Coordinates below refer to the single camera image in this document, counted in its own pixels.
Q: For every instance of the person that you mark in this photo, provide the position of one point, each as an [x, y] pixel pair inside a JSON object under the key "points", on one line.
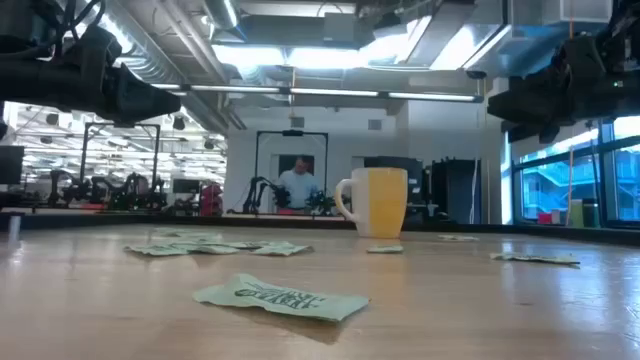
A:
{"points": [[298, 187]]}

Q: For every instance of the small black background monitor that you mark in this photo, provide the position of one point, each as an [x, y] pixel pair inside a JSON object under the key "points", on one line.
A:
{"points": [[186, 186]]}

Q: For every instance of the black cabinet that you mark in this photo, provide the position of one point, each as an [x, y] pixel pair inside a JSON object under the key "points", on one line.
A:
{"points": [[455, 192]]}

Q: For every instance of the short grey post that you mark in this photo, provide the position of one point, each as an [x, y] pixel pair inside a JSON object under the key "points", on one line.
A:
{"points": [[14, 227]]}

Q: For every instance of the silver round ceiling duct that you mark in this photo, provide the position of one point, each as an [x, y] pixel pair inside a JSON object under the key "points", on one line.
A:
{"points": [[220, 12]]}

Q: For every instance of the small white cup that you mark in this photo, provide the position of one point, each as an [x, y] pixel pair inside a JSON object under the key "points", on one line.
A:
{"points": [[556, 217]]}

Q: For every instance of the black background gantry frame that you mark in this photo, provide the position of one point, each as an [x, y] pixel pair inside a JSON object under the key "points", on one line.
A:
{"points": [[292, 133], [120, 125]]}

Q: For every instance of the grey wall vent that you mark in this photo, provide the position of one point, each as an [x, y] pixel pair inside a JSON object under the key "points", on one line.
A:
{"points": [[297, 122], [375, 125]]}

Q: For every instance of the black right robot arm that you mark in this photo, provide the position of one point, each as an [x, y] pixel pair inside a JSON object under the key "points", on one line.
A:
{"points": [[625, 45]]}

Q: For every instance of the red storage rack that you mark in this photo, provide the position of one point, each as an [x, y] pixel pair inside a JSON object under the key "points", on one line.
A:
{"points": [[211, 200]]}

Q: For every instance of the dark green bottle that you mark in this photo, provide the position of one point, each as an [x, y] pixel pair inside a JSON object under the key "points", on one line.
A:
{"points": [[591, 214]]}

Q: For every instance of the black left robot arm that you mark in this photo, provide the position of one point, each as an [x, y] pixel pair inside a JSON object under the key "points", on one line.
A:
{"points": [[30, 30]]}

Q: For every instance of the black aluminium table frame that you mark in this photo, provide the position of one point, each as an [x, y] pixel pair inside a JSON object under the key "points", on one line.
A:
{"points": [[150, 220]]}

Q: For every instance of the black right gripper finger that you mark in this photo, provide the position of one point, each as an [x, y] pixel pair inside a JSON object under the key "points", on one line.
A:
{"points": [[545, 129], [530, 105]]}

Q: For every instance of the yellow and white mug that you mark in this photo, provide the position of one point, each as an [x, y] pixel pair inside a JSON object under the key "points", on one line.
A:
{"points": [[385, 205]]}

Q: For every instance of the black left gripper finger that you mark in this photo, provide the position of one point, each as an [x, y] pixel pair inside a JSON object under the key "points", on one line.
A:
{"points": [[132, 116], [145, 95]]}

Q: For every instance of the black box behind mug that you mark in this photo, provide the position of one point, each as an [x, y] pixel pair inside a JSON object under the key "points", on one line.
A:
{"points": [[415, 180]]}

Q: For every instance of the light green bottle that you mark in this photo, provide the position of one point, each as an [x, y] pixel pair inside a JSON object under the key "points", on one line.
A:
{"points": [[576, 214]]}

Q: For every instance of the small red container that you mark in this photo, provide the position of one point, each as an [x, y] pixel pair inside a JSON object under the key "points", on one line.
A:
{"points": [[545, 218]]}

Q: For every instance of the black ceiling camera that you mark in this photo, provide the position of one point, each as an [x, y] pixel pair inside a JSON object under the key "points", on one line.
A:
{"points": [[476, 75]]}

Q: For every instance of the long ceiling light bar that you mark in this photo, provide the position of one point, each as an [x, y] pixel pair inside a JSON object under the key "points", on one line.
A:
{"points": [[330, 92]]}

